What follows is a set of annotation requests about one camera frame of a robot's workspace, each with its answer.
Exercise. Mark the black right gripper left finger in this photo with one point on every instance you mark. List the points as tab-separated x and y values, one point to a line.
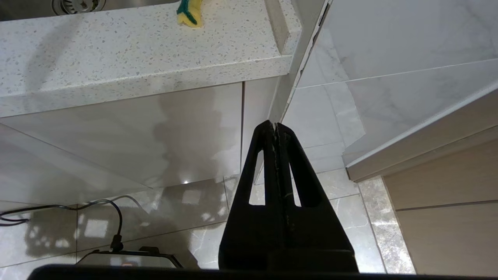
249	233

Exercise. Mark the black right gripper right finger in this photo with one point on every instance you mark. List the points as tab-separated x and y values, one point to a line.
315	233

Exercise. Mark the green and yellow sponge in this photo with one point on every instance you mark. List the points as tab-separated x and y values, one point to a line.
190	13

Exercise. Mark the round metal sink drain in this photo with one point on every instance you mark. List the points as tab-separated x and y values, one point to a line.
78	4

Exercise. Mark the stainless steel sink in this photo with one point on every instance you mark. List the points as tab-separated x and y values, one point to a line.
23	9

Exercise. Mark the narrow white cabinet panel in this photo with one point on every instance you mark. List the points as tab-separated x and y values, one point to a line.
258	101

